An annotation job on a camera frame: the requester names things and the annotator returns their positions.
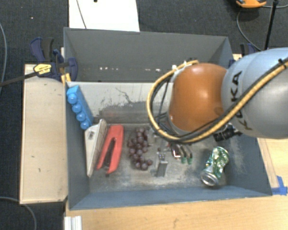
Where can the pale wood board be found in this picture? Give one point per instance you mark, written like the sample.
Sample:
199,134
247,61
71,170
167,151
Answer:
44,140

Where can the crushed green drink can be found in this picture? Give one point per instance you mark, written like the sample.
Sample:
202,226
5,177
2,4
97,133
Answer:
216,164

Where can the black cylinder on white bracket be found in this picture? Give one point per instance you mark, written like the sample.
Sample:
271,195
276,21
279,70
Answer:
222,135

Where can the white flat box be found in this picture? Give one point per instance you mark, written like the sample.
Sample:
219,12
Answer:
93,142

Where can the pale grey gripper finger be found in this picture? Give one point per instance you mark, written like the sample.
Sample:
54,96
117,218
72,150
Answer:
165,168
160,157

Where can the red stapler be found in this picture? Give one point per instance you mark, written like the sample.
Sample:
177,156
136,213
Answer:
115,142

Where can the blue knobbed toy block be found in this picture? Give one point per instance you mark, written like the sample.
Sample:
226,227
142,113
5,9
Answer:
79,106

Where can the grey metal bin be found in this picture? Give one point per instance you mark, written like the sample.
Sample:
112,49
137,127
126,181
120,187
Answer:
139,183

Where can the purple toy grape bunch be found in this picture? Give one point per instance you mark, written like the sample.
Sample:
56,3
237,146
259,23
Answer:
138,150

